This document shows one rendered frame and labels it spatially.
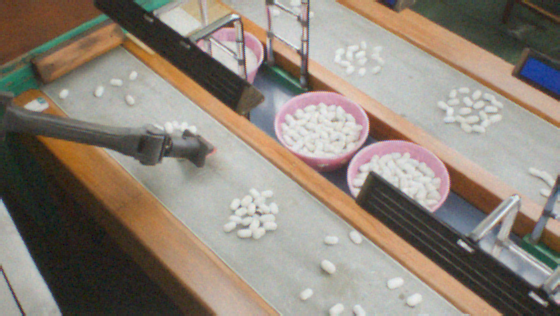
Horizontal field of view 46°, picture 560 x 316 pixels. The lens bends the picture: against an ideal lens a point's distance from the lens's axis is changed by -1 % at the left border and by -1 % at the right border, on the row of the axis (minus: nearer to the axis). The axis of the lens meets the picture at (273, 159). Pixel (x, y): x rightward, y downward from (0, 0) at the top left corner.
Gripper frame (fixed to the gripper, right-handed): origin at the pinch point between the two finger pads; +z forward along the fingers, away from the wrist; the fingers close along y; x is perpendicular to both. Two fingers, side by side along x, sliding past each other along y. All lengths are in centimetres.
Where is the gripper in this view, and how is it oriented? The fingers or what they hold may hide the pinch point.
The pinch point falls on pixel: (214, 149)
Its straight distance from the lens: 186.4
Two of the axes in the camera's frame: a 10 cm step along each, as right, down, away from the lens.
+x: -4.5, 8.5, 2.7
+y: -6.9, -5.3, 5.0
